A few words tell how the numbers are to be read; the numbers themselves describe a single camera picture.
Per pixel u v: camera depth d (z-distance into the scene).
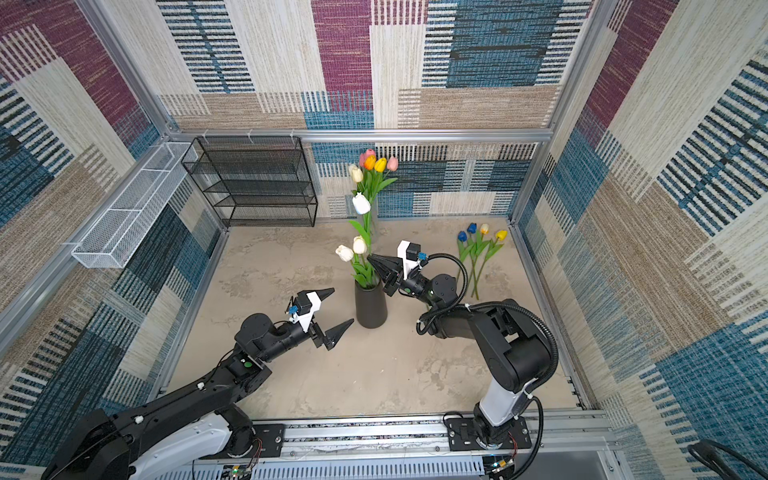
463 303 0.65
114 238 0.71
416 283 0.72
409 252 0.66
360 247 0.72
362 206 0.65
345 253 0.70
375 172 0.96
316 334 0.65
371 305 0.89
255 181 1.10
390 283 0.72
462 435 0.73
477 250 1.09
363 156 0.97
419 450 0.73
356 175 0.89
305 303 0.60
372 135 0.95
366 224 1.39
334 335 0.66
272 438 0.73
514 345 0.48
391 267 0.71
